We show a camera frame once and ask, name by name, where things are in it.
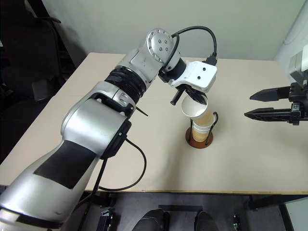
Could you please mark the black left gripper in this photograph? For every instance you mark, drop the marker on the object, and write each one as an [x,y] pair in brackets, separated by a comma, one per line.
[186,87]

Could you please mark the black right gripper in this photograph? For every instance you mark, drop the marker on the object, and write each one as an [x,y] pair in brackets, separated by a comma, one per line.
[299,96]

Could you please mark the white and tan paper cup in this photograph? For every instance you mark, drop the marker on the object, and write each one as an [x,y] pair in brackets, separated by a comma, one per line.
[201,126]
[192,108]
[201,137]

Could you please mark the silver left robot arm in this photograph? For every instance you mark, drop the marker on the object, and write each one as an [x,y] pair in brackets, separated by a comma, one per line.
[96,125]

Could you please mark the black zip tie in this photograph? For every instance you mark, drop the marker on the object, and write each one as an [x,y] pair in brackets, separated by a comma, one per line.
[142,112]

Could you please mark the dark grey rounded shape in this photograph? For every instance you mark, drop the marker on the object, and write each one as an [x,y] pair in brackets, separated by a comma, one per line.
[205,221]
[151,220]

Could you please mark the black office chair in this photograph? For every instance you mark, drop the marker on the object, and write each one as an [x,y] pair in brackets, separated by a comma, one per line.
[29,48]

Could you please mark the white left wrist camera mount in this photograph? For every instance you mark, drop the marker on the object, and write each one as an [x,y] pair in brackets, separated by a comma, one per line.
[199,74]

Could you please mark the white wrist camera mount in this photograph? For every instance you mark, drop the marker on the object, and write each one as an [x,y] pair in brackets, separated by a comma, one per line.
[199,74]
[298,67]

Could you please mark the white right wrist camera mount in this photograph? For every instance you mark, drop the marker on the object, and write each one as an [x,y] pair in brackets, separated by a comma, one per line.
[298,67]

